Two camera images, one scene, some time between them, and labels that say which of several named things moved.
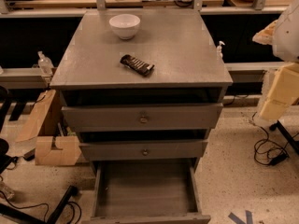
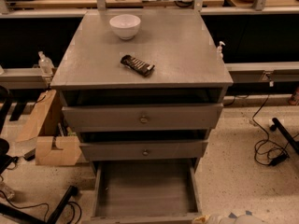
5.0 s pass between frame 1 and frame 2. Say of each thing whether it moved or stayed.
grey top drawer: stayed
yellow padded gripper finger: moved
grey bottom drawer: stayed
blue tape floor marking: stayed
